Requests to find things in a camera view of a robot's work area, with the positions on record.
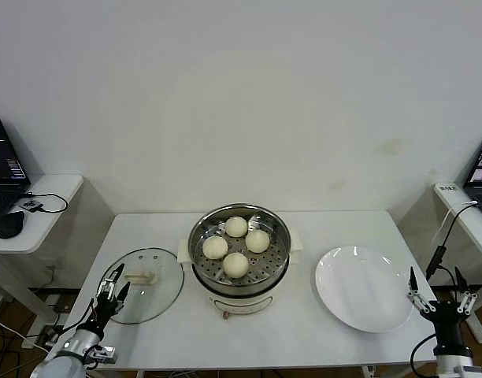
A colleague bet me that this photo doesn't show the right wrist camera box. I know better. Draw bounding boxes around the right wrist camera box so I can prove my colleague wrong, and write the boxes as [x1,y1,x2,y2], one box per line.
[453,364,482,378]

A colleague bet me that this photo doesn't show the black cable with adapter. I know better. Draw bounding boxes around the black cable with adapter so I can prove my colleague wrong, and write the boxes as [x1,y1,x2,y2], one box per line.
[425,202,480,335]

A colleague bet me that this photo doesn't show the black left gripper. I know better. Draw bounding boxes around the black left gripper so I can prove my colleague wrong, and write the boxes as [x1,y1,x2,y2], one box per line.
[77,263,132,335]

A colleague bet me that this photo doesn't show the black laptop with white cable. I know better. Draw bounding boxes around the black laptop with white cable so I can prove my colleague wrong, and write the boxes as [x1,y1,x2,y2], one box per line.
[463,126,482,222]

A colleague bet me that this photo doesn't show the small black usb hub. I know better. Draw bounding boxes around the small black usb hub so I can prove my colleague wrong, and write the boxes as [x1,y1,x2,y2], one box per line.
[19,198,44,214]

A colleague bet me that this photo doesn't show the black laptop with mouse beside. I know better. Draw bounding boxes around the black laptop with mouse beside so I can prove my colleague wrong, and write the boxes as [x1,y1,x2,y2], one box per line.
[0,116,32,225]

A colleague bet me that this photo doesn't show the white side table with mouse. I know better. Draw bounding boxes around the white side table with mouse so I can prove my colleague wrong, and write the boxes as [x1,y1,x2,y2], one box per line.
[0,174,117,328]

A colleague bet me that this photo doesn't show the white floor power strip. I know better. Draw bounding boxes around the white floor power strip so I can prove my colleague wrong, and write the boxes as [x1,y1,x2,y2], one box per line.
[22,325,63,350]

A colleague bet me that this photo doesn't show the white flat cable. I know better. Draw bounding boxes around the white flat cable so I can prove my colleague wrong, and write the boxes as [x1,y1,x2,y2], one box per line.
[432,200,480,245]

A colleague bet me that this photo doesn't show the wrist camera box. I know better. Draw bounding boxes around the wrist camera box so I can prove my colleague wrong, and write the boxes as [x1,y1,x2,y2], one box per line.
[85,344,119,365]
[453,364,482,378]

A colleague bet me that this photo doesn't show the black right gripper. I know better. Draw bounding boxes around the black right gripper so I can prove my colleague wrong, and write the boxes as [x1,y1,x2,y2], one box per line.
[406,266,479,355]

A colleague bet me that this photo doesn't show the white round plate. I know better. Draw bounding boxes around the white round plate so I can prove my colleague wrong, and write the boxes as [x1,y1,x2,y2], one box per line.
[314,246,415,332]

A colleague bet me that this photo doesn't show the stainless steel steamer basket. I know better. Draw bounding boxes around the stainless steel steamer basket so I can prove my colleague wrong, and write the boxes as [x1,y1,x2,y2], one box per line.
[187,203,292,295]

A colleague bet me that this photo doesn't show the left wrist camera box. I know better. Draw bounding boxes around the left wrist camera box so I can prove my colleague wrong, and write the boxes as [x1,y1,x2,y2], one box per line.
[85,344,119,365]

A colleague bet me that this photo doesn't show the black computer mouse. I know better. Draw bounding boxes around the black computer mouse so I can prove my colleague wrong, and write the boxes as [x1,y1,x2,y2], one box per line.
[0,210,26,239]

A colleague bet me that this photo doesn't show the white side table with label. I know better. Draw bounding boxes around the white side table with label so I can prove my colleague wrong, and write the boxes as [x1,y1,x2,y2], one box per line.
[396,183,482,343]

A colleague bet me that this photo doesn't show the white steamed baozi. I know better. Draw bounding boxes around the white steamed baozi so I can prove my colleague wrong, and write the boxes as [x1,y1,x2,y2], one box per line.
[222,252,250,279]
[202,235,229,261]
[224,215,249,239]
[244,230,271,254]

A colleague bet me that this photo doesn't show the round glass lid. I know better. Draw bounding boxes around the round glass lid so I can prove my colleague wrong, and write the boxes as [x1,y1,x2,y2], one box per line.
[97,246,186,325]

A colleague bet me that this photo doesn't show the black looped usb cable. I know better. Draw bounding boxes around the black looped usb cable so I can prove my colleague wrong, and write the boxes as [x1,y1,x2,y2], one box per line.
[22,191,70,215]

